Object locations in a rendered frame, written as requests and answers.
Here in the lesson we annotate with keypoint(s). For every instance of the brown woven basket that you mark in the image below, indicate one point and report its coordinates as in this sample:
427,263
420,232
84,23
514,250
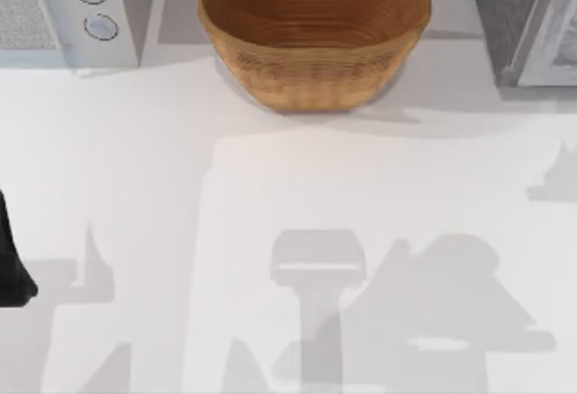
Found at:
311,65

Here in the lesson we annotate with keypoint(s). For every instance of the pale microwave oven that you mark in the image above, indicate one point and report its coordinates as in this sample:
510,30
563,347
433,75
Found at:
121,15

